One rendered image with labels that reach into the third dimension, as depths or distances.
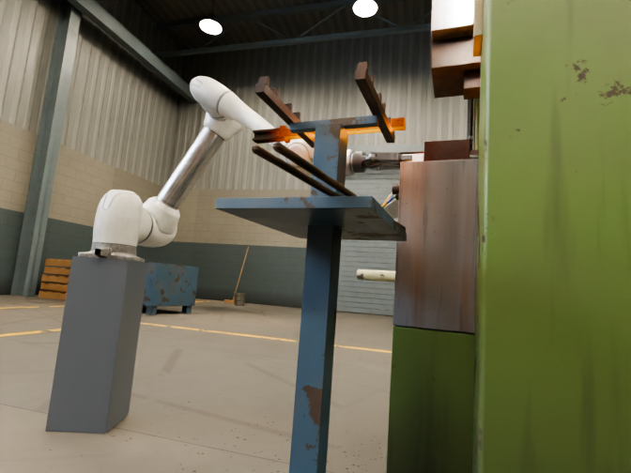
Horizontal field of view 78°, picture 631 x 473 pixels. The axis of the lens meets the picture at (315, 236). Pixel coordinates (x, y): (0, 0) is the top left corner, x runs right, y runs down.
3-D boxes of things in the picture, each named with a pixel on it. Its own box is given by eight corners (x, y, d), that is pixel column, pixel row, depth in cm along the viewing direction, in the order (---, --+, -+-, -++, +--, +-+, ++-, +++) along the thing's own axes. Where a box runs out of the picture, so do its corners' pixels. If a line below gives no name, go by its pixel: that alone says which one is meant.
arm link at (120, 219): (81, 241, 144) (89, 184, 147) (115, 247, 162) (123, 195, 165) (117, 243, 141) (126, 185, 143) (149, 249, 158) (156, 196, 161)
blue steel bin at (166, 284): (95, 307, 585) (102, 259, 594) (141, 306, 656) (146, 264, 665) (150, 314, 529) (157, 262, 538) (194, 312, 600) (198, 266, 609)
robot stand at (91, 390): (44, 431, 131) (71, 255, 139) (75, 412, 151) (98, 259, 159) (105, 434, 133) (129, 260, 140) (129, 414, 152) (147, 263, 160)
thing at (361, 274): (355, 280, 164) (356, 267, 165) (359, 281, 169) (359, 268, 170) (467, 287, 149) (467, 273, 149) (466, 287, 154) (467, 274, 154)
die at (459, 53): (430, 68, 123) (431, 40, 124) (434, 98, 142) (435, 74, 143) (586, 49, 108) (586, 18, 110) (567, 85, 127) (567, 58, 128)
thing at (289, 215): (215, 208, 73) (216, 198, 73) (299, 238, 110) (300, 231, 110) (371, 207, 62) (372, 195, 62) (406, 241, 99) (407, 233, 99)
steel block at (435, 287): (392, 325, 101) (400, 161, 107) (409, 317, 137) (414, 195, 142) (658, 352, 82) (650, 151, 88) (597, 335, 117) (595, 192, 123)
